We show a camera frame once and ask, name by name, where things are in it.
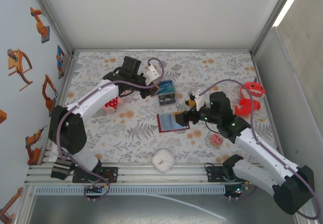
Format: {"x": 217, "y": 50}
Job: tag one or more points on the white square clock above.
{"x": 163, "y": 161}

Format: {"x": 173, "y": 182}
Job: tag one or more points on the orange claw wall sticker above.
{"x": 15, "y": 62}

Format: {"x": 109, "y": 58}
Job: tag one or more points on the white tube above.
{"x": 191, "y": 205}

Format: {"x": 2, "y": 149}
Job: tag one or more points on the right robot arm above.
{"x": 267, "y": 156}

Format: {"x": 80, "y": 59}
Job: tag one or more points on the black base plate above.
{"x": 214, "y": 173}
{"x": 112, "y": 174}

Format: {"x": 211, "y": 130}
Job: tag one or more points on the pink donut toy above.
{"x": 217, "y": 140}

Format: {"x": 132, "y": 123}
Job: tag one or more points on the floral tablecloth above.
{"x": 141, "y": 145}

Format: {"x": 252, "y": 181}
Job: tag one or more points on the pink plush toy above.
{"x": 112, "y": 104}

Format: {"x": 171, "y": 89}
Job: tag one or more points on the black VIP card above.
{"x": 167, "y": 100}

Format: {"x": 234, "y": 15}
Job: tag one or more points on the clear acrylic card box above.
{"x": 167, "y": 100}

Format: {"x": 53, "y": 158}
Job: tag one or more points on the small circuit board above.
{"x": 94, "y": 190}
{"x": 236, "y": 191}

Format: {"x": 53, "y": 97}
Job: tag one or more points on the white light strip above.
{"x": 287, "y": 4}

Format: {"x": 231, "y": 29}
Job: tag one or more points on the red card holder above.
{"x": 166, "y": 124}

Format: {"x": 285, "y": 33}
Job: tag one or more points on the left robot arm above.
{"x": 93, "y": 99}

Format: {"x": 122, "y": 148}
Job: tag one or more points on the red shark plush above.
{"x": 248, "y": 95}

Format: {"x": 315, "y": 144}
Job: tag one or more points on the blue VIP card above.
{"x": 166, "y": 84}

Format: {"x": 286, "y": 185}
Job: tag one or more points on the blue orange wall sticker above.
{"x": 60, "y": 62}

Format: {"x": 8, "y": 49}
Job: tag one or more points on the aluminium frame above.
{"x": 176, "y": 177}

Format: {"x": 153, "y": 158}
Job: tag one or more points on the striped sock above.
{"x": 60, "y": 169}

